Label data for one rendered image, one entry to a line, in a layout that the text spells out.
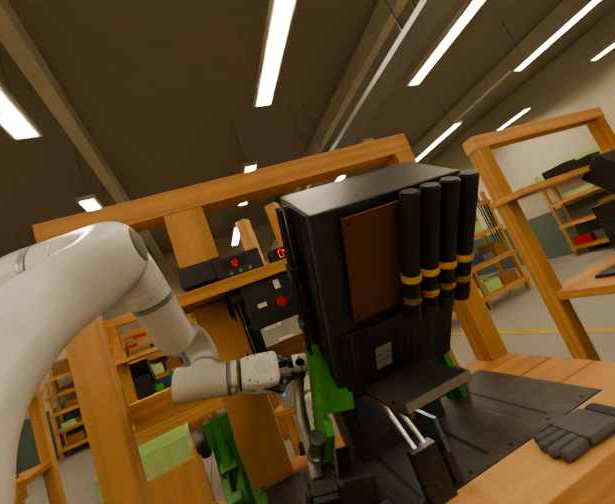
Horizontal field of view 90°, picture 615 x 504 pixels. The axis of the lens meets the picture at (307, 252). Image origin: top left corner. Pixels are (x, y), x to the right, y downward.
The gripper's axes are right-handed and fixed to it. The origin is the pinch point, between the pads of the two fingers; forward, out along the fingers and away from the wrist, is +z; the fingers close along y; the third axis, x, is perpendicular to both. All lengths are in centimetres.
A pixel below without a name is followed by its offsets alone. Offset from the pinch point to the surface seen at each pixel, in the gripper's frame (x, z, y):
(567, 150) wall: 67, 810, 562
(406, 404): -18.4, 14.9, -24.9
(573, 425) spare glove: -10, 53, -32
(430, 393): -19.2, 20.3, -24.1
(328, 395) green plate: -4.6, 5.0, -12.2
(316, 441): 0.1, 0.5, -19.6
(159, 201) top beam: -24, -40, 60
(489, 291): 279, 463, 314
